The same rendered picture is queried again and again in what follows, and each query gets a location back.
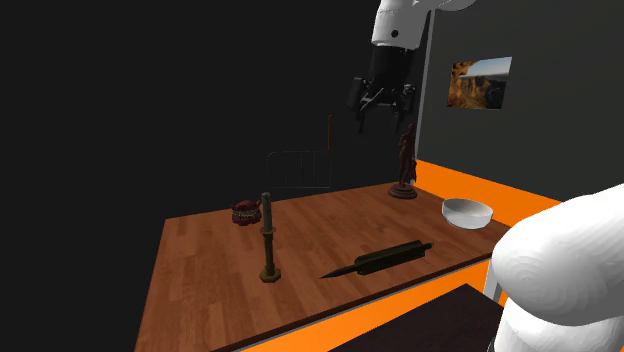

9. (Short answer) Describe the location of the dark pointed rod tool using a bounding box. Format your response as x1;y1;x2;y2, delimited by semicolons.
318;239;436;281

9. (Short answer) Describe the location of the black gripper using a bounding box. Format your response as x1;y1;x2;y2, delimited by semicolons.
346;45;418;137

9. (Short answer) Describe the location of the dark metal bar frame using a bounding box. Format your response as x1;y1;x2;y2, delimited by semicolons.
265;149;335;191

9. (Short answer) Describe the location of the landscape wall picture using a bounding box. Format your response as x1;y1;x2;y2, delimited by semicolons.
446;56;514;111

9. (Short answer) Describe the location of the brass candlestick with candle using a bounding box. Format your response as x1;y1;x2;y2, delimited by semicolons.
258;191;283;284

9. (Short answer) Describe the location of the dark red denture model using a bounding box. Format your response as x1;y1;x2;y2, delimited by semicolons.
229;198;263;227

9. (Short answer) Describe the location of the white bowl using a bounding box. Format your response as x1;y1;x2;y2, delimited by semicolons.
441;197;495;231

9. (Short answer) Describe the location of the brown human figure statue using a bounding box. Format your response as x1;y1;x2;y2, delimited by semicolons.
387;122;419;201

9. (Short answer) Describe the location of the wooden table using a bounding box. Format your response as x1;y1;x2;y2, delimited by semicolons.
134;181;512;352

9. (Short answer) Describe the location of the dark robot stand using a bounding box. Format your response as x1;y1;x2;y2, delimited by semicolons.
329;283;505;352

